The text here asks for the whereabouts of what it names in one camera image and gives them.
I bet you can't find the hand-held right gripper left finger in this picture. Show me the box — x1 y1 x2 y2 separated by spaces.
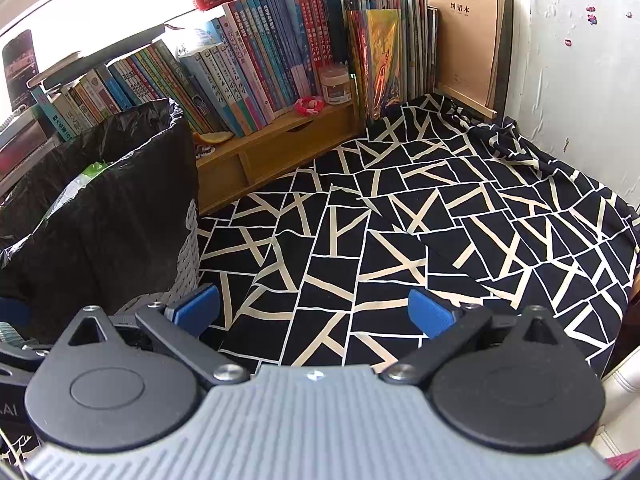
67 282 251 387

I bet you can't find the pink red small toy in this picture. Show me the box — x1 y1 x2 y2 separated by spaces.
294 96 326 116

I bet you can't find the wooden desk shelf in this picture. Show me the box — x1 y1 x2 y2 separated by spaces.
192 100 368 216

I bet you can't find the row of upright books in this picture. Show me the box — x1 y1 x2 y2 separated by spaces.
30 0 346 141

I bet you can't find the yellow curved toy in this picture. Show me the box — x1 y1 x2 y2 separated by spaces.
192 130 235 145

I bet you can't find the light wooden book stand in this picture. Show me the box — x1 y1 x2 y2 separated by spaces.
432 82 499 122

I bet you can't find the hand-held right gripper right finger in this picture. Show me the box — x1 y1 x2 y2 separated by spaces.
380 287 558 386

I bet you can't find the black patterned tablecloth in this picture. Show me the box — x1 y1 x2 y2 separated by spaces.
197 92 640 376

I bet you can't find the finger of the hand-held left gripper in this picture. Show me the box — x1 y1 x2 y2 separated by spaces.
0 296 51 366

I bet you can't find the stack of thin picture books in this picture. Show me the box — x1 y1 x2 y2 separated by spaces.
342 0 441 123

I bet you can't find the bin with black liner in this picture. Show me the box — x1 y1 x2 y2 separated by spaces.
0 97 201 346

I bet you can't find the white coiled cord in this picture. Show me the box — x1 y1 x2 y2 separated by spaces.
0 105 31 128

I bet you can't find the glass jar with white lid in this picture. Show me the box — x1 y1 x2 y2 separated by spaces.
318 64 353 106

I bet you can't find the grey flat board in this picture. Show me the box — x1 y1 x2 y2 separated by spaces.
80 22 168 68

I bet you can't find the tan notebook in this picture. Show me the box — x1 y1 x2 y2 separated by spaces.
427 0 507 111

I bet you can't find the red striped knit sweater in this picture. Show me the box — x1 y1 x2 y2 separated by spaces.
602 452 640 476

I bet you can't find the black phone with screen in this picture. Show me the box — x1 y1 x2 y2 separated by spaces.
1 29 41 111

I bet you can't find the white leather seat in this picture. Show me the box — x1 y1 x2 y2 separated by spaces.
597 360 640 461

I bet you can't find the pile of lying books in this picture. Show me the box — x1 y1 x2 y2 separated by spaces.
0 105 66 186

